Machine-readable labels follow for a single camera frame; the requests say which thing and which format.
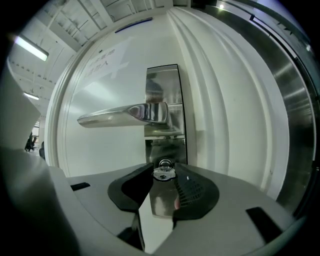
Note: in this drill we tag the silver metal key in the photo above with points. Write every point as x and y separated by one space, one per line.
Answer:
163 173

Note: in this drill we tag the black office chair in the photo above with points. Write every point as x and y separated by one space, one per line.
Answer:
42 151
30 143

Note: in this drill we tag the long ceiling light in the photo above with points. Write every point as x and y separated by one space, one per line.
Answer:
33 47
31 96

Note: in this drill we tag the white door with silver handle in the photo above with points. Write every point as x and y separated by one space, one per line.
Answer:
112 150

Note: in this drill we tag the silver door lock plate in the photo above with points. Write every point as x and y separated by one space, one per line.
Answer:
172 87

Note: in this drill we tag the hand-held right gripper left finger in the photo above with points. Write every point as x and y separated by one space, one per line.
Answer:
125 185

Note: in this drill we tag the white paper door sign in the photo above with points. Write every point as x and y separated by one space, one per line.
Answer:
107 62

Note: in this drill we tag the blue strip sign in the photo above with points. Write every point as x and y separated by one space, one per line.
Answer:
133 24

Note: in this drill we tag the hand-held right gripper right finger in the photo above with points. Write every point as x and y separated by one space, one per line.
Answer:
200 192

